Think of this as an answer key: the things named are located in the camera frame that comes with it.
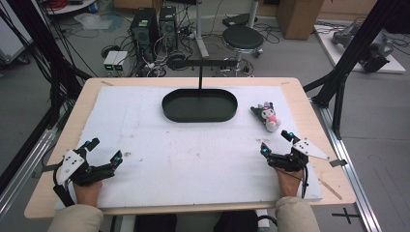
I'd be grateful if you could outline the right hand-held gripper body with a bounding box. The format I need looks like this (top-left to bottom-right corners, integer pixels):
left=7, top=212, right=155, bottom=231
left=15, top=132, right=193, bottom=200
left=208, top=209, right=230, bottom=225
left=267, top=137, right=332, bottom=173

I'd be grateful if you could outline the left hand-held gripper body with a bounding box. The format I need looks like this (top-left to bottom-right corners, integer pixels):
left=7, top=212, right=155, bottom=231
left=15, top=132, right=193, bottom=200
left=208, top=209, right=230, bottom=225
left=52, top=148, right=116, bottom=188

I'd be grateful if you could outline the black and pink plush toy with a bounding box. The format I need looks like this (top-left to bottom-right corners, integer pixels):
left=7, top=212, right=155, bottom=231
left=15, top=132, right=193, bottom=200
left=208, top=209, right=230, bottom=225
left=249, top=101, right=282, bottom=133

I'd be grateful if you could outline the black oval tray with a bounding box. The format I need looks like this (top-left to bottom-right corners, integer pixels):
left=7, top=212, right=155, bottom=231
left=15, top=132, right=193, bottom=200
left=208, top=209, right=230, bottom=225
left=161, top=88, right=239, bottom=124

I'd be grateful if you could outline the person's left hand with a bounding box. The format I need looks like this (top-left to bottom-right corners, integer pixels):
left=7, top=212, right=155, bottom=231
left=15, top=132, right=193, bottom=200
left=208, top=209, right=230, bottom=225
left=72, top=180, right=103, bottom=208

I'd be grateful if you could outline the person's right hand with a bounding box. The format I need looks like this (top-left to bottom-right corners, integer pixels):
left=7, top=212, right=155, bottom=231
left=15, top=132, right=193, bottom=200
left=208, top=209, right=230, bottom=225
left=275, top=167, right=306, bottom=198

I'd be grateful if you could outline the thin wooden strip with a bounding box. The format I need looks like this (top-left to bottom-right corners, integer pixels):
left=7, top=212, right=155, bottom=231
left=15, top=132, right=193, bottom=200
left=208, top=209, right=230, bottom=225
left=318, top=178, right=343, bottom=201

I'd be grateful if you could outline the white foam board mat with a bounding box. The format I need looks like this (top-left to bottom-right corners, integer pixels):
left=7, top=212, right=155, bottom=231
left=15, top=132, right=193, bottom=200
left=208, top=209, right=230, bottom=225
left=54, top=85, right=324, bottom=211

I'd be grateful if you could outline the person's left leg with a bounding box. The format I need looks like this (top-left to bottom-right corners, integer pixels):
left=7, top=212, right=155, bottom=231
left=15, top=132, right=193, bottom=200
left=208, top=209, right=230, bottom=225
left=133, top=213, right=178, bottom=232

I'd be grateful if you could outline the person's leg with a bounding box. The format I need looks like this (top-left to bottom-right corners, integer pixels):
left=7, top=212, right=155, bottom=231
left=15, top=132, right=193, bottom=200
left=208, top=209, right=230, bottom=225
left=213, top=210, right=259, bottom=232
left=133, top=213, right=178, bottom=232

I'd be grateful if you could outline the person's right leg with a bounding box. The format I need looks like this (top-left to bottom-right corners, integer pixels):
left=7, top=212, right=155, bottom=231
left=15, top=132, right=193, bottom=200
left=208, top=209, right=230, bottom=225
left=213, top=210, right=259, bottom=232

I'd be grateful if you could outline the black tape cross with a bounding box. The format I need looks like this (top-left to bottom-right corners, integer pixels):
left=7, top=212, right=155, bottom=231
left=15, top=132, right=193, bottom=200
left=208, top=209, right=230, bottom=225
left=332, top=207, right=361, bottom=225

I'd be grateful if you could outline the white power supply box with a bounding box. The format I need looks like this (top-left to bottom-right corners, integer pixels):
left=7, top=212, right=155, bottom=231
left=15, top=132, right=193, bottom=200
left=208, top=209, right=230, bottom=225
left=102, top=50, right=120, bottom=73
left=112, top=50, right=130, bottom=72

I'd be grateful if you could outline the white floor platform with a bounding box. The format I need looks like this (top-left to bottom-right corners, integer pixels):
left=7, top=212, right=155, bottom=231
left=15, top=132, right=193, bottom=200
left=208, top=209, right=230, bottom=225
left=313, top=23, right=406, bottom=74

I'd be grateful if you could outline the black round stool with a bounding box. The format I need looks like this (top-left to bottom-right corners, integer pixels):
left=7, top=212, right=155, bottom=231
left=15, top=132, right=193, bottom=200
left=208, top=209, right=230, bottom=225
left=221, top=24, right=265, bottom=62

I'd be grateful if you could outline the brown cardboard box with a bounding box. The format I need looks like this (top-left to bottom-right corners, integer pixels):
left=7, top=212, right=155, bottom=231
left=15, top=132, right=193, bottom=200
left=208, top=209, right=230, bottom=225
left=276, top=0, right=325, bottom=41

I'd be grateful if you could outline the grey robot equipment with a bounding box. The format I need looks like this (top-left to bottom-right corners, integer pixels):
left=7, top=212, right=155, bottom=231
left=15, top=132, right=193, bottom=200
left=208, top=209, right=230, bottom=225
left=332, top=22, right=395, bottom=73

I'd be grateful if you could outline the clear plastic sheet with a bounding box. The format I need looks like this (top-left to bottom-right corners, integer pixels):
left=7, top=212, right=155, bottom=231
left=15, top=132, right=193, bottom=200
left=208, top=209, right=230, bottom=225
left=73, top=13, right=125, bottom=33

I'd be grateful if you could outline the large black computer tower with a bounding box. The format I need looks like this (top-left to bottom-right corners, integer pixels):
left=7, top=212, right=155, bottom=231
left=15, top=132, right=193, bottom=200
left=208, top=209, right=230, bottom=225
left=130, top=8, right=161, bottom=62

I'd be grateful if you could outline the white desk leg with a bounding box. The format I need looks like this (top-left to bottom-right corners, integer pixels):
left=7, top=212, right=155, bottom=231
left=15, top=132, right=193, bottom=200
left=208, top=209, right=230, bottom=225
left=194, top=0, right=210, bottom=59

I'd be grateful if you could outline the small black computer tower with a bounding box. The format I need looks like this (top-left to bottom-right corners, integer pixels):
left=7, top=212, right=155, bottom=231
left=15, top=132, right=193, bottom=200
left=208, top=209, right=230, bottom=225
left=159, top=5, right=179, bottom=51

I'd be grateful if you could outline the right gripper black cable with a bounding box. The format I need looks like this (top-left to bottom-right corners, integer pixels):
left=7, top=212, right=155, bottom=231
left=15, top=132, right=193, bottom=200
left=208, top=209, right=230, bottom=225
left=301, top=162, right=310, bottom=199

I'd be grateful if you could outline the aluminium rail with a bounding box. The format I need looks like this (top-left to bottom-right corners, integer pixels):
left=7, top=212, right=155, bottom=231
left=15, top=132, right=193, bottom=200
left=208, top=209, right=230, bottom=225
left=0, top=129, right=59, bottom=214
left=310, top=98, right=383, bottom=232

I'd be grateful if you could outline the black camera stand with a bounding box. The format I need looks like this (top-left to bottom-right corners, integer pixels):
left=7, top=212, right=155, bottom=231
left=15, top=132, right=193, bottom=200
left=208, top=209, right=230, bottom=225
left=166, top=58, right=239, bottom=91

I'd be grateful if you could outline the black cable bundle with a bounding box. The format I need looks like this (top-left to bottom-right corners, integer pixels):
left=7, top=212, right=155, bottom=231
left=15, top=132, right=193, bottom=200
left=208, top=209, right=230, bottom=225
left=0, top=0, right=95, bottom=130

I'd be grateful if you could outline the black metal frame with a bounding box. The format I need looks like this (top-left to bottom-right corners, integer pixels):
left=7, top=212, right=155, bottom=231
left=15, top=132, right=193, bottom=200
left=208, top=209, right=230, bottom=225
left=303, top=0, right=410, bottom=140

